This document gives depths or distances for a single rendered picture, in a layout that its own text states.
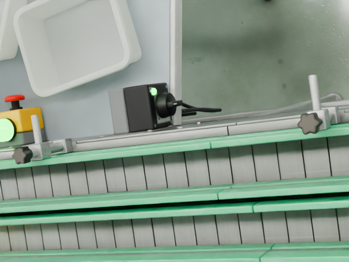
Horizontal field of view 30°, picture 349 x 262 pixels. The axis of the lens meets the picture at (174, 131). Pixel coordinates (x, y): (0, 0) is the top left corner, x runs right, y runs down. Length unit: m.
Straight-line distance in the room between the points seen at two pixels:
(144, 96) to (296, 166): 0.30
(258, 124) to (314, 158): 0.10
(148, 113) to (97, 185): 0.15
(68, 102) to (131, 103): 0.21
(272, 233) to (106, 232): 0.29
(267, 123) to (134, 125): 0.26
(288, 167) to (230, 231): 0.14
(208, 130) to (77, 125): 0.36
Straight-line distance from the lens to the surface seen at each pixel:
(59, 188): 1.17
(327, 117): 0.88
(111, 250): 1.11
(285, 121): 0.98
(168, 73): 1.18
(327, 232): 0.99
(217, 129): 1.01
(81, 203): 1.05
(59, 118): 1.31
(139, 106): 1.12
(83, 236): 1.16
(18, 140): 1.28
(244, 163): 1.00
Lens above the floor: 1.81
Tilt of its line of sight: 64 degrees down
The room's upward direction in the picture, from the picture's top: 104 degrees counter-clockwise
